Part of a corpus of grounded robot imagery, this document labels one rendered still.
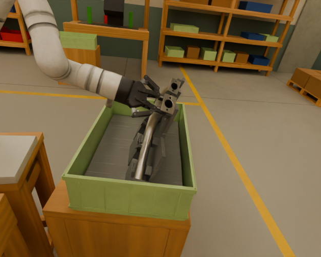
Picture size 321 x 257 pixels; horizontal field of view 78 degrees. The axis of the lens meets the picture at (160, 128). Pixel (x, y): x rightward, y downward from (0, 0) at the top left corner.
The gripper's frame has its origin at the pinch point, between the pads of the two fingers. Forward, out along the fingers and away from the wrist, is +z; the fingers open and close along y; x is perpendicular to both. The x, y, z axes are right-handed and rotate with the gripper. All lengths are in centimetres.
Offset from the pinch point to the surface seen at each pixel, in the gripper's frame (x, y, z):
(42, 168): 57, -31, -36
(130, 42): 419, 295, -24
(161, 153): 3.3, -13.9, 4.3
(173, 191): 4.7, -23.9, 11.5
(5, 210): 20, -42, -34
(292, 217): 83, -24, 156
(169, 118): 4.3, -1.8, 4.4
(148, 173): 9.4, -20.6, 3.3
